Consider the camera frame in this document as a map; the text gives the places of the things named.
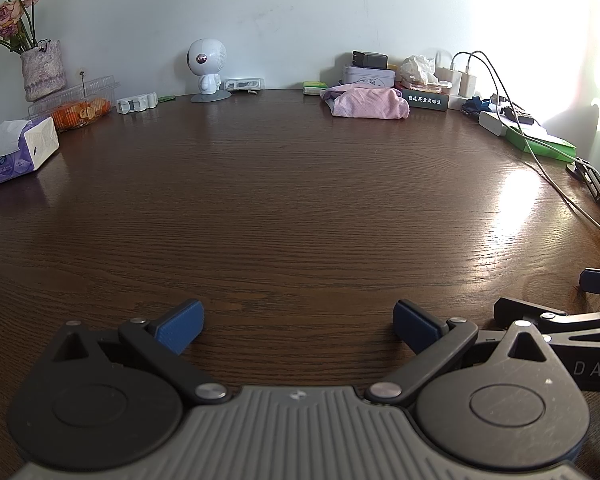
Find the black power adapter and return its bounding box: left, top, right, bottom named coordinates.
left=351, top=51, right=388, bottom=69

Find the white power strip with plugs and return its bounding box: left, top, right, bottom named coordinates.
left=451, top=51, right=533, bottom=126

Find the mottled purple white vase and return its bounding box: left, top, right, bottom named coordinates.
left=20, top=40, right=67, bottom=103

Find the pink blue purple-trimmed garment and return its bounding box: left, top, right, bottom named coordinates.
left=321, top=85, right=411, bottom=121

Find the purple white tissue pack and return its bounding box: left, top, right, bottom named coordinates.
left=0, top=116, right=61, bottom=188

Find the crumpled white tissue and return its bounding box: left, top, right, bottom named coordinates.
left=399, top=55, right=440, bottom=86

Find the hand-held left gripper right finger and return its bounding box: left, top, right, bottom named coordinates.
left=365, top=299, right=561, bottom=406

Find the bright green flat box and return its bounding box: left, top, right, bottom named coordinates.
left=505, top=122, right=578, bottom=163

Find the black rectangular device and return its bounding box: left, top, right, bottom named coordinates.
left=492, top=95, right=538, bottom=126

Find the dark green labelled box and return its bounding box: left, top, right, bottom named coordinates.
left=400, top=87, right=451, bottom=112

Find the printed grey tin box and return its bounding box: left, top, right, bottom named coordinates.
left=342, top=64, right=397, bottom=88

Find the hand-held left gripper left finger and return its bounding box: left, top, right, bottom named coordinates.
left=50, top=299, right=233, bottom=406

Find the white plastic clip holder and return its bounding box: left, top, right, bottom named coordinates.
left=116, top=91, right=159, bottom=116

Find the white round-headed robot figure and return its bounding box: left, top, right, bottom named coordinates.
left=187, top=38, right=232, bottom=104

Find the clear plastic box of oranges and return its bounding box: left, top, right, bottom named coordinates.
left=28, top=75, right=117, bottom=132

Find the white rectangular device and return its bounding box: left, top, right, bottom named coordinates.
left=224, top=78, right=266, bottom=92

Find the white flat box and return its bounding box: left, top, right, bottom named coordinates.
left=478, top=111, right=511, bottom=137

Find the white charging cable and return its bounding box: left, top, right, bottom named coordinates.
left=464, top=51, right=600, bottom=252

